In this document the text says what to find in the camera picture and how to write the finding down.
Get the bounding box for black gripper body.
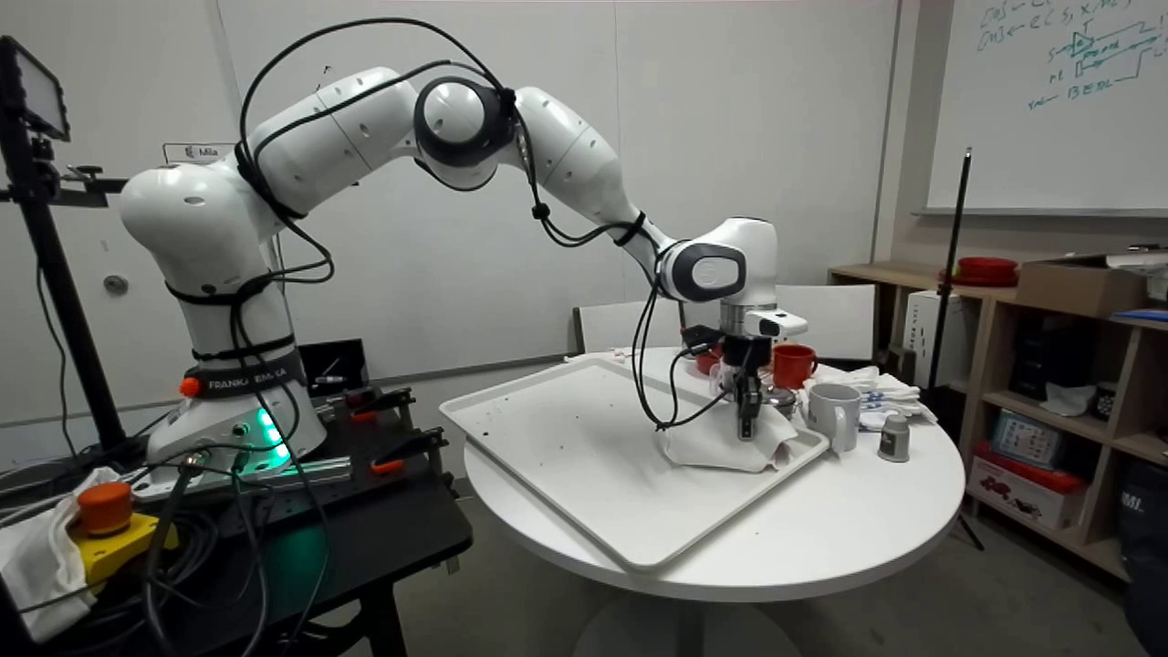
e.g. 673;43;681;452
681;326;771;382

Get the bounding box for thin black pole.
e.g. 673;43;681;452
920;147;992;554

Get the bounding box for white rectangular tray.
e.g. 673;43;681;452
436;349;840;581

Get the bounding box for tangled black cables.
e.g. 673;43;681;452
114;440;339;657

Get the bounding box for black workbench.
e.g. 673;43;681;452
0;334;479;657

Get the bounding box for black camera stand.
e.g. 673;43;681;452
0;121;134;470

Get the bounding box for small black screen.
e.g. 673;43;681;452
0;34;72;147

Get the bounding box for red white box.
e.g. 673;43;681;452
968;440;1092;530

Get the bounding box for white paper packets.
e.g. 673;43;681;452
836;362;929;429

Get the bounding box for wrist mounted camera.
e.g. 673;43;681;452
742;301;812;343

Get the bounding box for silver metal tin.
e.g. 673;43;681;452
877;410;914;467

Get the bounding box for red emergency stop button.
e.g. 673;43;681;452
70;474;164;587

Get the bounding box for whiteboard with green writing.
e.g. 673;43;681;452
924;0;1168;217

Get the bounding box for white cloth rag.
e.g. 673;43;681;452
0;464;98;646

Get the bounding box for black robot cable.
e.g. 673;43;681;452
234;9;749;429

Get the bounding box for round white table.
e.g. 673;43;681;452
458;343;970;657

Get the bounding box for white ceramic mug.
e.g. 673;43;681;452
804;378;864;456

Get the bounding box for wooden shelf unit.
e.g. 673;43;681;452
828;256;1168;582

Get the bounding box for open brown cardboard box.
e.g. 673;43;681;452
1010;250;1152;320

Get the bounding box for white storage box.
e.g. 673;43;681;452
897;284;968;391

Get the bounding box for orange black clamp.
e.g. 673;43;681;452
339;382;415;429
362;449;415;481

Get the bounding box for small red cup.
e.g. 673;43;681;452
771;343;823;395

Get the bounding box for black waste bin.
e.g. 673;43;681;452
1111;456;1168;657

